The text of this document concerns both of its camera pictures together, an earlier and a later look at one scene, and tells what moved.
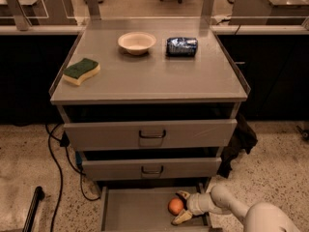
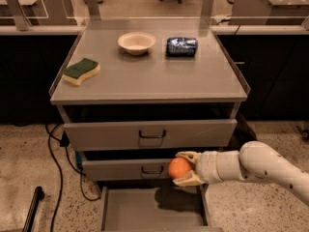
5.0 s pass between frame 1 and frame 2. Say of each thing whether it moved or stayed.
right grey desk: stayed
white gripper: moved
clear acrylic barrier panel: stayed
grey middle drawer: stayed
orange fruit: moved
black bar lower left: stayed
